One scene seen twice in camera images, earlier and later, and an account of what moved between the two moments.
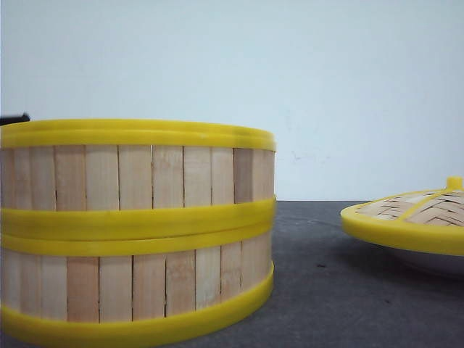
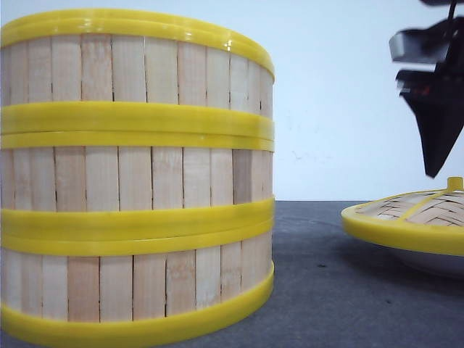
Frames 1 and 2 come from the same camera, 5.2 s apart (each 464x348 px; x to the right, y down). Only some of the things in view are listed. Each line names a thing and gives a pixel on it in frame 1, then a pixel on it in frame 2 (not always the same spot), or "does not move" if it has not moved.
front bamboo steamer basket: x=67 y=289 does not move
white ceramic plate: x=451 y=267 does not move
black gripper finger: x=8 y=119 -> x=436 y=98
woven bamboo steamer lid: x=429 y=220 does not move
